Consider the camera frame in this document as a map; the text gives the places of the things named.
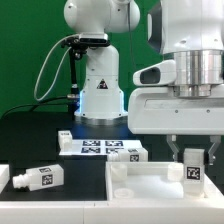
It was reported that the white square tabletop tray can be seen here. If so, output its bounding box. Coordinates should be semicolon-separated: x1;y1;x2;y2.
105;161;224;202

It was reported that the white left fence wall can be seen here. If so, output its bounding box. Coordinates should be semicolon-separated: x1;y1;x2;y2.
0;164;10;193

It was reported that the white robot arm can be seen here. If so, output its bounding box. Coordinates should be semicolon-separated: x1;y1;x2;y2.
64;0;224;146

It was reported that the grey looped cable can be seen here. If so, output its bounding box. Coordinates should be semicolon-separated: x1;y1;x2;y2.
33;34;80;102

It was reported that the white fence wall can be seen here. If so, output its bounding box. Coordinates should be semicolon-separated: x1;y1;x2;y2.
0;202;224;224
0;164;10;193

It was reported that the white marker base plate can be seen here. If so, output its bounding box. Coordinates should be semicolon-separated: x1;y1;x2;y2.
59;139;142;155

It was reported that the black camera stand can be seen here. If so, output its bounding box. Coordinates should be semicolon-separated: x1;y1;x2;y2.
61;34;110;114

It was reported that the black cable on table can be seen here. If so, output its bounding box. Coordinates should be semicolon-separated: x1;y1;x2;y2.
1;95;70;118

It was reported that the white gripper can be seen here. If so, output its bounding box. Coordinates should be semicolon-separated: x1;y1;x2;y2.
128;86;224;165

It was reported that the white front fence wall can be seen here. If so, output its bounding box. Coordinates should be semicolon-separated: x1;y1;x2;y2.
0;202;224;224

